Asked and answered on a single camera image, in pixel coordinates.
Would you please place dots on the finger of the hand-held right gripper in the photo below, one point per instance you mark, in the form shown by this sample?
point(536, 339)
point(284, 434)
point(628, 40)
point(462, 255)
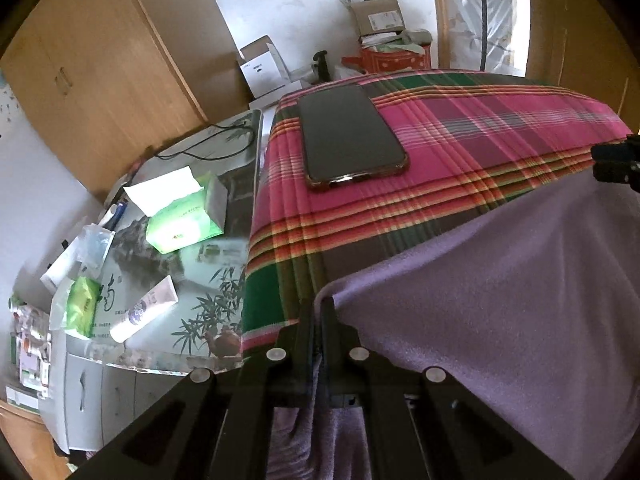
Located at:
point(617, 162)

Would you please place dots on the red bin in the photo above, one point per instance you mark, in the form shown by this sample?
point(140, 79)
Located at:
point(395, 62)

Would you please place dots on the wooden door frame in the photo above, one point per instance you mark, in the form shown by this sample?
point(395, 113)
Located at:
point(440, 10)

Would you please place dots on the folding table with printed top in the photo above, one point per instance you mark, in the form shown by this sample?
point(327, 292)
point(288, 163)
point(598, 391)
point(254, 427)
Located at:
point(200, 285)

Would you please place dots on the white cardboard box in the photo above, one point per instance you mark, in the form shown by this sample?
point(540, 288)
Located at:
point(262, 70)

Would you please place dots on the wooden door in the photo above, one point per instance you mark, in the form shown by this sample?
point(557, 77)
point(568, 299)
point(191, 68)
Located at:
point(575, 35)

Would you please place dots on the green tissue box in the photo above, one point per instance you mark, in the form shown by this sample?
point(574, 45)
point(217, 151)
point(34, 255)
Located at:
point(185, 220)

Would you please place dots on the wooden wardrobe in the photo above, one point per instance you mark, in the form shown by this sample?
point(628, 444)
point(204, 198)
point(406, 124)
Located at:
point(110, 70)

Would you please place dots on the black clamp stand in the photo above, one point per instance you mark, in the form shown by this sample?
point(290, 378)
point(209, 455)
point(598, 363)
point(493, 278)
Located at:
point(321, 65)

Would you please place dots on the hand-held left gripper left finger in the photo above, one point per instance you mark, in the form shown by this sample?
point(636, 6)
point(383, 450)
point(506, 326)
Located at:
point(307, 350)

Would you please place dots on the white drawer cabinet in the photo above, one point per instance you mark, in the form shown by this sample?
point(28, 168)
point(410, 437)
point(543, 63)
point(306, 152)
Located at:
point(110, 400)

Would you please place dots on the smartphone in brown case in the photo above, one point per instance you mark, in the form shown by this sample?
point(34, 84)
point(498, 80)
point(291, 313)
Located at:
point(350, 135)

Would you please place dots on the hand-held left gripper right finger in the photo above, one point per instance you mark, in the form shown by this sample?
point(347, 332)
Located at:
point(327, 350)

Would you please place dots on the white cream tube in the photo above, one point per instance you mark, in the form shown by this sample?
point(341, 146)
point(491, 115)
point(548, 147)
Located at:
point(142, 310)

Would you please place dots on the green tissue pack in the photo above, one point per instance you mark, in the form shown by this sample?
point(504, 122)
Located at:
point(82, 307)

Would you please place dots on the pink green plaid blanket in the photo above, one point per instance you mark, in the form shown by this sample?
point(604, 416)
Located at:
point(450, 135)

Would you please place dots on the brown cardboard box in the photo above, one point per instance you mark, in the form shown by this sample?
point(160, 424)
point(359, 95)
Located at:
point(377, 15)

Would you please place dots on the purple garment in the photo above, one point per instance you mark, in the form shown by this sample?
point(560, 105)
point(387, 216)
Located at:
point(500, 285)

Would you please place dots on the pile of small boxes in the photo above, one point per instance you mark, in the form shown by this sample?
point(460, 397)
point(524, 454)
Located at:
point(30, 360)

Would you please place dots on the clear plastic bag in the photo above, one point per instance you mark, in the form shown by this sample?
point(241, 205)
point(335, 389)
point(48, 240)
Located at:
point(95, 250)

